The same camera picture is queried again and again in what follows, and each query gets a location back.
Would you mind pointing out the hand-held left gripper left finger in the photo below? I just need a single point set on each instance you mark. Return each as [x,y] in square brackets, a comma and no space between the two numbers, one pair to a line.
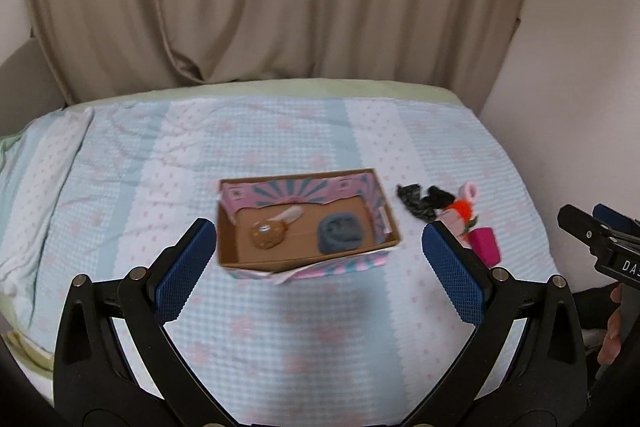
[182,267]

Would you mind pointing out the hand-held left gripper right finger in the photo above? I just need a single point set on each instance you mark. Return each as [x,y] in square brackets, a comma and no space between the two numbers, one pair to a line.
[452,272]

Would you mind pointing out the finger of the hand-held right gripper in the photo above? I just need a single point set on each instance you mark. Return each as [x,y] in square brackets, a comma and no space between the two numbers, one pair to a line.
[614,217]
[580,226]

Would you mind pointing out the magenta sponge block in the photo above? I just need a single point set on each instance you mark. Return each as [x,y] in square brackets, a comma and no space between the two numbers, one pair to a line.
[484,247]

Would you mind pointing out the pink striped soft toy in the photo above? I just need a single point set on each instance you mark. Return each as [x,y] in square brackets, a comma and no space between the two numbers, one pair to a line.
[456,226]

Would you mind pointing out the orange pompom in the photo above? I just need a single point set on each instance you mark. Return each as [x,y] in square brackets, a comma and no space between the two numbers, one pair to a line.
[460,209]

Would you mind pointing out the black fluffy scrunchie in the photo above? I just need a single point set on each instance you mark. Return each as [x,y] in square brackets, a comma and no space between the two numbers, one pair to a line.
[440,199]

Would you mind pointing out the pink hair loop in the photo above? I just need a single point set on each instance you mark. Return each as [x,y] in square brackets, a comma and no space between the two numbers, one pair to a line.
[471,192]

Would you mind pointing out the black lace scrunchie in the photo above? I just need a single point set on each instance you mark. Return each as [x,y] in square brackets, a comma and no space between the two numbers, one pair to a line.
[411,201]

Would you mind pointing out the pink printed cardboard box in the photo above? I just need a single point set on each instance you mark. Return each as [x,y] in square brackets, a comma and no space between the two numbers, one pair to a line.
[305,234]

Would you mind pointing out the grey round soft toy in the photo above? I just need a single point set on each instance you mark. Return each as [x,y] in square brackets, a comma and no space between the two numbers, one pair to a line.
[341,232]

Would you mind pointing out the white soft strip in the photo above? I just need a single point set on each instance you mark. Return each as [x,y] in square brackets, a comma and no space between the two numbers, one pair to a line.
[290,214]

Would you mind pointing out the person's right hand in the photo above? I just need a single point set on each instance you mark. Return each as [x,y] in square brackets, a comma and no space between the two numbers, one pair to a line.
[611,332]

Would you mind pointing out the person's dark trouser leg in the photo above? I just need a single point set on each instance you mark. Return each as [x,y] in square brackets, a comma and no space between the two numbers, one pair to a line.
[592,307]

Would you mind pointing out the brown round plush cookie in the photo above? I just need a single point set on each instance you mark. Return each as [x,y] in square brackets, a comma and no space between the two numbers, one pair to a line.
[268,234]

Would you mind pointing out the blue pink patterned blanket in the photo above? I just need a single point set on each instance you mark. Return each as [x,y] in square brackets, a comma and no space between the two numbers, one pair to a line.
[300,332]

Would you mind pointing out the light green bed sheet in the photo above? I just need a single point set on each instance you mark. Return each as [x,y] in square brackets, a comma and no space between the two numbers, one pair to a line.
[310,88]

